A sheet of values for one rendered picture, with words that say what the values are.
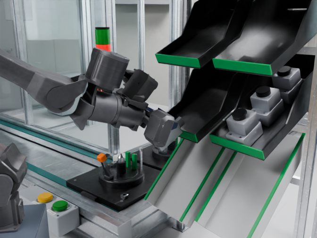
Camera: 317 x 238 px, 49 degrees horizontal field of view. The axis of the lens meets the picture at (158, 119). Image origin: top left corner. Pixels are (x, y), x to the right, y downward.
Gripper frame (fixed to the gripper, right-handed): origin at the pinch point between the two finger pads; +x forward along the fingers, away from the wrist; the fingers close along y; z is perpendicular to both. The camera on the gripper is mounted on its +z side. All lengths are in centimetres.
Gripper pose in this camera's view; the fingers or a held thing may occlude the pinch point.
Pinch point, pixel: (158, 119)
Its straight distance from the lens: 74.2
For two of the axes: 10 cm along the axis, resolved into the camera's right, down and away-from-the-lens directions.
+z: 3.4, -9.2, -1.8
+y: -5.5, -3.5, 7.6
